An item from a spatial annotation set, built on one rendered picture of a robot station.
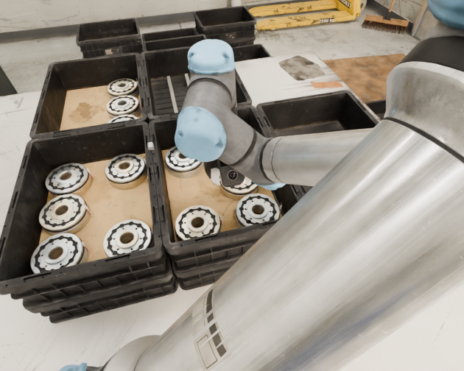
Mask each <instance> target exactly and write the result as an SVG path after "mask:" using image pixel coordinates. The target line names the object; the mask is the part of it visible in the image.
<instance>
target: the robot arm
mask: <svg viewBox="0 0 464 371"><path fill-rule="evenodd" d="M427 5H428V8H429V10H430V11H431V13H432V14H433V16H434V17H435V18H436V19H437V23H436V24H435V26H434V27H433V28H432V29H431V30H430V31H429V33H428V34H427V35H426V36H425V37H424V38H423V39H422V40H421V41H420V42H419V43H418V44H417V45H416V46H415V47H414V48H413V49H412V50H411V51H410V52H409V53H408V54H407V55H406V56H405V57H404V59H403V60H402V61H401V62H400V63H399V64H398V65H397V66H396V67H395V68H394V69H393V70H392V71H391V72H390V73H389V74H388V76H387V84H386V112H385V115H384V118H383V119H382V120H381V121H380V122H379V123H378V124H377V125H376V126H375V127H374V128H368V129H360V130H345V131H336V132H322V133H314V134H305V135H291V136H282V137H277V138H265V137H264V136H263V135H261V134H260V133H259V132H257V131H256V130H254V129H253V128H252V127H251V126H250V125H248V124H247V123H246V122H244V121H243V120H242V119H240V118H239V117H238V116H237V103H236V80H235V68H236V64H235V63H234V58H233V49H232V48H231V47H230V45H228V44H227V43H226V42H224V41H222V40H217V39H214V40H212V39H208V40H202V41H200V42H197V43H196V44H194V45H193V46H192V47H191V48H190V50H189V52H188V62H189V65H188V69H189V70H190V75H191V78H190V81H189V86H188V88H187V93H186V97H185V100H184V103H183V106H182V110H181V112H180V114H179V116H178V118H177V129H176V133H175V145H176V147H177V149H178V150H179V151H180V152H181V153H182V154H183V155H184V156H186V157H187V158H189V159H191V160H192V159H197V160H198V161H199V162H204V169H205V173H206V174H207V175H208V177H209V179H210V180H211V181H212V183H214V184H215V185H217V186H220V185H221V183H220V180H222V184H223V186H224V187H231V186H238V185H241V184H242V183H243V182H244V180H245V178H244V176H246V177H247V178H249V179H250V180H251V181H252V182H253V183H255V184H256V185H258V186H261V187H263V188H265V189H267V190H276V189H277V188H281V187H282V186H284V185H285V184H293V185H301V186H314V187H313V188H312V189H311V190H310V191H309V192H308V193H306V194H305V195H304V196H303V197H302V198H301V199H300V200H299V201H298V202H297V203H296V204H295V205H294V206H293V207H292V208H291V209H290V210H289V211H288V212H287V213H286V214H285V215H284V216H283V217H282V218H281V219H280V220H279V221H278V222H276V223H275V224H274V225H273V226H272V227H271V228H270V229H269V230H268V231H267V232H266V233H265V234H264V235H263V236H262V237H261V238H260V239H259V240H258V241H257V242H256V243H255V244H254V245H253V246H252V247H251V248H250V249H249V250H248V251H247V252H246V253H245V254H244V255H243V256H242V257H241V258H240V259H239V260H238V261H237V262H236V263H235V264H234V265H233V266H232V267H231V268H230V269H229V270H228V271H227V272H226V273H225V274H224V275H223V276H222V277H221V278H220V279H219V280H218V281H216V282H215V283H214V284H213V285H212V286H211V287H210V288H209V289H208V290H207V291H206V292H205V293H204V294H203V295H202V296H201V297H200V298H199V299H198V300H197V301H196V302H195V303H194V304H193V305H192V306H191V307H190V308H189V309H188V310H187V311H185V312H184V313H183V314H182V315H181V316H180V317H179V318H178V319H177V320H176V321H175V322H174V323H173V324H172V325H171V326H170V327H169V328H168V329H167V330H166V331H165V332H164V333H163V334H162V335H161V336H160V335H149V336H142V337H139V338H137V339H134V340H133V341H131V342H129V343H127V344H126V345H124V346H123V347H122V348H121V349H119V350H118V351H117V352H116V353H115V354H114V355H113V356H112V357H111V358H110V359H109V360H108V361H107V362H106V363H105V365H104V366H101V367H93V366H87V363H85V362H83V363H81V364H80V365H75V364H69V365H66V366H64V367H62V368H61V369H60V370H58V371H339V370H341V369H342V368H343V367H345V366H347V365H348V364H350V363H351V362H352V361H354V360H355V359H356V358H358V357H360V356H361V355H362V354H363V353H365V352H367V351H368V350H369V349H371V348H372V347H374V346H375V345H377V344H378V343H380V342H381V341H382V340H384V339H386V338H387V337H388V336H389V335H391V334H392V333H394V332H396V331H397V330H398V329H399V328H401V327H403V326H404V325H406V324H407V323H408V322H410V321H411V320H413V319H414V318H416V317H417V316H418V315H420V314H421V313H423V312H424V311H425V310H427V309H428V308H430V307H431V306H433V305H434V304H435V303H437V302H438V301H440V300H442V299H443V298H444V297H445V296H447V295H448V294H450V293H452V292H453V291H454V290H455V289H457V288H459V287H460V286H462V285H463V284H464V0H427ZM220 176H221V179H220Z"/></svg>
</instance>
